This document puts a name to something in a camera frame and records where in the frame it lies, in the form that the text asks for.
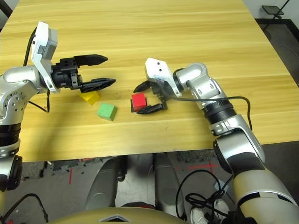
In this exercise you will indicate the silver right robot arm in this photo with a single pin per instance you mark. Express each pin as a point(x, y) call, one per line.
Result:
point(240, 144)

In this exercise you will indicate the red wooden block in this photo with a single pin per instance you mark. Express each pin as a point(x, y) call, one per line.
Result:
point(139, 101)

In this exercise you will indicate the wooden side table black legs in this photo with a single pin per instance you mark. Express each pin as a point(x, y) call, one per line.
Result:
point(4, 8)

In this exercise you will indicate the yellow wooden block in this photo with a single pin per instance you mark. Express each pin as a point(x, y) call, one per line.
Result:
point(91, 98)

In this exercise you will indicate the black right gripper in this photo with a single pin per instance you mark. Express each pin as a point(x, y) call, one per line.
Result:
point(160, 89)

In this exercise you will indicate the white shoe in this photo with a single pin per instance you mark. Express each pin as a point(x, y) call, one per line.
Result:
point(198, 215)
point(221, 205)

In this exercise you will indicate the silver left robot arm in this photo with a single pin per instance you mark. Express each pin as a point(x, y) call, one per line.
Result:
point(14, 79)

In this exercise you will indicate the green wooden block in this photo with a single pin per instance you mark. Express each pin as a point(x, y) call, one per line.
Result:
point(106, 110)

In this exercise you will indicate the silver left robot leg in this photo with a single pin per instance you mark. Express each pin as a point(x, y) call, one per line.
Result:
point(102, 184)

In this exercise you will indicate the beige robot torso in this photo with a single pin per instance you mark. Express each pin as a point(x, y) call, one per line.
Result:
point(93, 217)

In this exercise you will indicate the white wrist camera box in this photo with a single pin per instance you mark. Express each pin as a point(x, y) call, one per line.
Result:
point(43, 37)
point(156, 67)

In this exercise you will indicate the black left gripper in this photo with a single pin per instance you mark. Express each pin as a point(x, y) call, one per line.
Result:
point(65, 74)

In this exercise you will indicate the black folding chair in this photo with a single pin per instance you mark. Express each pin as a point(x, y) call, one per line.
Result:
point(271, 9)

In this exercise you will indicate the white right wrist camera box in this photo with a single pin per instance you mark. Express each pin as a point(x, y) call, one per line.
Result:
point(156, 67)

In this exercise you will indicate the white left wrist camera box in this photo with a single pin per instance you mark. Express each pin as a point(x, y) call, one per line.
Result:
point(43, 37)

